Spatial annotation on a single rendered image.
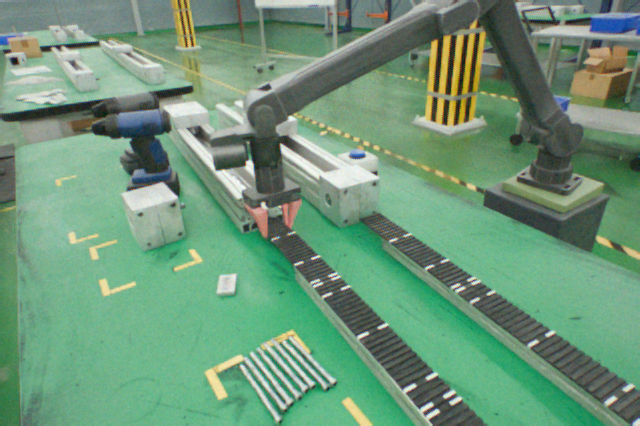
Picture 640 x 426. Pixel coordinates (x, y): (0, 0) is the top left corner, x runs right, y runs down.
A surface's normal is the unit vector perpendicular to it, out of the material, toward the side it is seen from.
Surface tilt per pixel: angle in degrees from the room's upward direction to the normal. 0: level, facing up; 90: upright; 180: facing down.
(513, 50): 94
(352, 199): 90
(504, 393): 0
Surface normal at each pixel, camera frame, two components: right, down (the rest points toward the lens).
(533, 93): 0.22, 0.52
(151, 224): 0.57, 0.37
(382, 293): -0.04, -0.88
